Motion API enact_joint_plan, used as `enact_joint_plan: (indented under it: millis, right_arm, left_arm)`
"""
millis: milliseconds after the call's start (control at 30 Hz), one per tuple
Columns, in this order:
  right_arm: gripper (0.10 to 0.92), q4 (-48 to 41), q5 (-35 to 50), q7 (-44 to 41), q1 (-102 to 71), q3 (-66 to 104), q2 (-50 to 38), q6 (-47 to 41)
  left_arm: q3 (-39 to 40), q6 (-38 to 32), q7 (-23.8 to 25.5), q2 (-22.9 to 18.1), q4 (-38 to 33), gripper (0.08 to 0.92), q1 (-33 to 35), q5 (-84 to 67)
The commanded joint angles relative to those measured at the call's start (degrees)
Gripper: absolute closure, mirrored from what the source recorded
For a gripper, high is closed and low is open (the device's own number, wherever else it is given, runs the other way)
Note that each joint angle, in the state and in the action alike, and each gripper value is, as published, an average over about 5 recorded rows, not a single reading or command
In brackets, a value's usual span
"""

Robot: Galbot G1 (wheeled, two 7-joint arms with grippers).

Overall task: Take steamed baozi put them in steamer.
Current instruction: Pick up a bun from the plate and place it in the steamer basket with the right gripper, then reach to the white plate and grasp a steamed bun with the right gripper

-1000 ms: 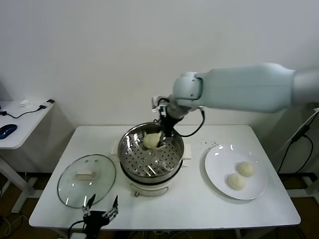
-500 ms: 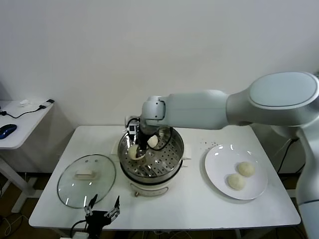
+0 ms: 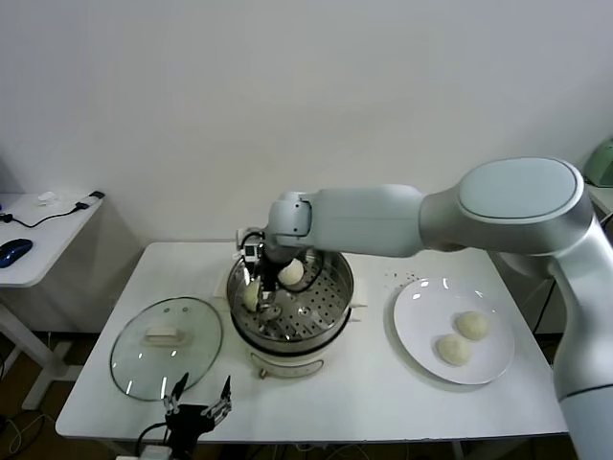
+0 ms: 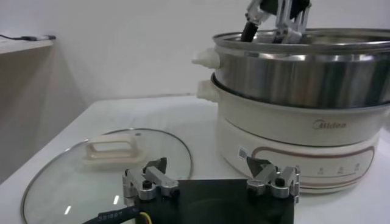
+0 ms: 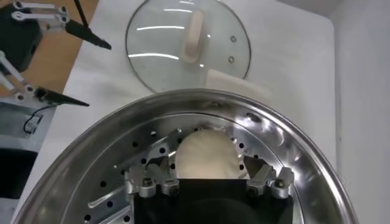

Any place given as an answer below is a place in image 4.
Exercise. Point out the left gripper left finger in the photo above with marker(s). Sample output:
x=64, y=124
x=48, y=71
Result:
x=158, y=182

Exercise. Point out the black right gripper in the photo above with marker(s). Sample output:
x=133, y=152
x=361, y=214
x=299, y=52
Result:
x=300, y=6

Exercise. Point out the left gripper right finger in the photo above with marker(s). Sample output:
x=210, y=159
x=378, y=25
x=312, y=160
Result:
x=271, y=181

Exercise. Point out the stainless steel steamer basket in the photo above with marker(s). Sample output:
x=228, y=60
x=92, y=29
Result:
x=289, y=79

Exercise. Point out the cream electric cooker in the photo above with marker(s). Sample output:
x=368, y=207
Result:
x=274, y=128

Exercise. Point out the white side desk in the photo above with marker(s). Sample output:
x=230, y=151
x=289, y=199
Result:
x=27, y=91

